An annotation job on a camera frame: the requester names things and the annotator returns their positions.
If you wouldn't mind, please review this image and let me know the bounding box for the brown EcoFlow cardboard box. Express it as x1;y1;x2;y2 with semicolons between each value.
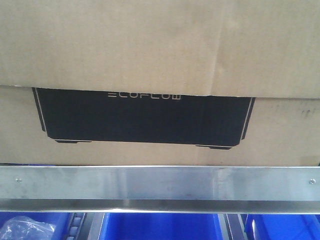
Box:
0;0;320;167

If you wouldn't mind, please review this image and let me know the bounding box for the middle blue storage bin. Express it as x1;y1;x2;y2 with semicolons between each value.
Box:
99;213;223;240

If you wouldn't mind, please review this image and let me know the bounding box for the blue storage bin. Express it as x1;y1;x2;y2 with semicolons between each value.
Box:
0;212;72;240
99;213;223;240
242;214;320;240

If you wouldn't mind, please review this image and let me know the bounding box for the left blue storage bin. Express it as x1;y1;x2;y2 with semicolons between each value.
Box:
0;212;72;240

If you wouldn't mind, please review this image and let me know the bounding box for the right blue storage bin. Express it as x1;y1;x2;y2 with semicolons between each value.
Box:
242;214;320;240

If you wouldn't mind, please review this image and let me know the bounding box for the clear plastic bag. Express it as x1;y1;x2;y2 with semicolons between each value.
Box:
0;216;56;240

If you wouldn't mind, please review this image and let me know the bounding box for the steel shelf front rail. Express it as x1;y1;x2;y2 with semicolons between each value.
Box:
0;165;320;214

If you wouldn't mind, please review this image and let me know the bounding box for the right grey divider post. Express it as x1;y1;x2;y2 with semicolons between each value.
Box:
218;214;248;240

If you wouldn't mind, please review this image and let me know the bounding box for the grey shelf divider post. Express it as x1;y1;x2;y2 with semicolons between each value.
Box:
65;212;105;240

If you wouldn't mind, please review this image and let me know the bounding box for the right rail screw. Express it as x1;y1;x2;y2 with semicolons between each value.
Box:
309;179;316;185

